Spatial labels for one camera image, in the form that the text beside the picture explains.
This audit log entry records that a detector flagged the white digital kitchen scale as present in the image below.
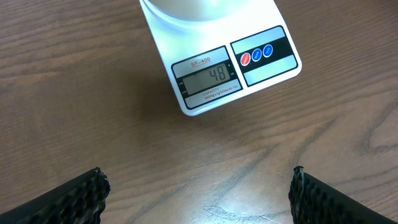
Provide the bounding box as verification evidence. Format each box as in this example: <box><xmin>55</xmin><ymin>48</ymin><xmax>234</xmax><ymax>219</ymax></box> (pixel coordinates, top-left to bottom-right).
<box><xmin>141</xmin><ymin>0</ymin><xmax>302</xmax><ymax>116</ymax></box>

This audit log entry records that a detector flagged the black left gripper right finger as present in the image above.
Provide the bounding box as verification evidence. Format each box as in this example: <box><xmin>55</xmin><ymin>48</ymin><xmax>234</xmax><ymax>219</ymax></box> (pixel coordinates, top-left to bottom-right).
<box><xmin>289</xmin><ymin>166</ymin><xmax>397</xmax><ymax>224</ymax></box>

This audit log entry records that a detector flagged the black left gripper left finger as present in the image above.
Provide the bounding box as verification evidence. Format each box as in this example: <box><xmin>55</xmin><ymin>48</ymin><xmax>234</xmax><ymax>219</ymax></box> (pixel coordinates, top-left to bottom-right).
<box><xmin>1</xmin><ymin>167</ymin><xmax>111</xmax><ymax>224</ymax></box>

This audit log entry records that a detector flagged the cream round bowl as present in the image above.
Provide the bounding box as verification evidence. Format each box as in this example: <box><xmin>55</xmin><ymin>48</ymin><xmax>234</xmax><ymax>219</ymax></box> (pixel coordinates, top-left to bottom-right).
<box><xmin>149</xmin><ymin>0</ymin><xmax>248</xmax><ymax>21</ymax></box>

